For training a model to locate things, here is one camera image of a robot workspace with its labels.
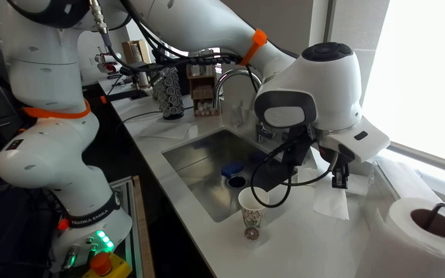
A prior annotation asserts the robot gripper body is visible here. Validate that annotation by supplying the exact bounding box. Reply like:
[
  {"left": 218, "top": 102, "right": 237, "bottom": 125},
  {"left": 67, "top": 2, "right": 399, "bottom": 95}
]
[{"left": 317, "top": 116, "right": 393, "bottom": 167}]

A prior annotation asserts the white paper towel sheet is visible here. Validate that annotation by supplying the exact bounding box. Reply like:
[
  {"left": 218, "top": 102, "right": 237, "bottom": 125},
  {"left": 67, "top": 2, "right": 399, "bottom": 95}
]
[{"left": 311, "top": 186, "right": 351, "bottom": 223}]

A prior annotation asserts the white paper towel roll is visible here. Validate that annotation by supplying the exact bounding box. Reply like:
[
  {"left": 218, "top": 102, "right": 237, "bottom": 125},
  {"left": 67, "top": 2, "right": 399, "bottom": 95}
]
[{"left": 354, "top": 197, "right": 445, "bottom": 278}]

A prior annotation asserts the patterned paper cup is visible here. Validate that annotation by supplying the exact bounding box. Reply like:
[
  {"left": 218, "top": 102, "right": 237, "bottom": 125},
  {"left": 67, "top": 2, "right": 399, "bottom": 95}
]
[{"left": 237, "top": 186, "right": 272, "bottom": 241}]

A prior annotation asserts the round sink drain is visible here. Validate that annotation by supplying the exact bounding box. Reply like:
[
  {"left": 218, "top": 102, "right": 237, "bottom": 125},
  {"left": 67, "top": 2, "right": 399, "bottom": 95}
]
[{"left": 227, "top": 175, "right": 248, "bottom": 189}]

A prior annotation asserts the bright blue sponge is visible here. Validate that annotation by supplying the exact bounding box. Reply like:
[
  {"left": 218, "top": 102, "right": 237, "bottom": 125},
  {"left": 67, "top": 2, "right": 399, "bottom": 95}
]
[{"left": 220, "top": 161, "right": 246, "bottom": 181}]

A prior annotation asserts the stainless steel sink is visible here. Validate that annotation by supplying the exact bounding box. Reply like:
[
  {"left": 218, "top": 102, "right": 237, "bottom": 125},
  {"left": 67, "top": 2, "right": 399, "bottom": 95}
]
[{"left": 161, "top": 129, "right": 297, "bottom": 224}]

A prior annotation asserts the chrome gooseneck faucet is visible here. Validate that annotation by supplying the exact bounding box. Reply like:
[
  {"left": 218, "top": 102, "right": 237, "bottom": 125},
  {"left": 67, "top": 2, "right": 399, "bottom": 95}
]
[{"left": 214, "top": 68, "right": 263, "bottom": 130}]

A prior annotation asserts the wooden rack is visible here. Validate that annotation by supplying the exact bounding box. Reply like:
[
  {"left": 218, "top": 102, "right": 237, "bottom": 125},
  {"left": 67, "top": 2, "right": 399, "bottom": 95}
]
[{"left": 184, "top": 62, "right": 223, "bottom": 119}]

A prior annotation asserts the patterned cylindrical container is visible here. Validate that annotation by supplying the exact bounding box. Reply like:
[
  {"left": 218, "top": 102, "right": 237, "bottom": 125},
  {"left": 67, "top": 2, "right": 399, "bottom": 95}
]
[{"left": 152, "top": 67, "right": 186, "bottom": 122}]

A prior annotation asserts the yellow emergency stop button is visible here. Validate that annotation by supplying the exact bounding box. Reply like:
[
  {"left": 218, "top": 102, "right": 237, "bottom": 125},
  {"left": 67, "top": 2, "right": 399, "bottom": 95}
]
[{"left": 82, "top": 251, "right": 133, "bottom": 278}]

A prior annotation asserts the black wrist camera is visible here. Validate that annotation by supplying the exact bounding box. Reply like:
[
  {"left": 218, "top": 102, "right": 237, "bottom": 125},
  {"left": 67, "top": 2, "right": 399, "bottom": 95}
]
[{"left": 281, "top": 122, "right": 319, "bottom": 167}]

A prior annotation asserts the white window frame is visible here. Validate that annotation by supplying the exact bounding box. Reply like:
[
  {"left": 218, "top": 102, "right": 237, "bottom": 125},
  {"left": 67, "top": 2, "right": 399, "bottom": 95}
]
[{"left": 383, "top": 139, "right": 445, "bottom": 181}]

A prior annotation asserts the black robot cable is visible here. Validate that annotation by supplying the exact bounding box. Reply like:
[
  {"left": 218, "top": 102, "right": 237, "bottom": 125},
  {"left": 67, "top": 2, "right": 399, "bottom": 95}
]
[{"left": 249, "top": 138, "right": 339, "bottom": 210}]

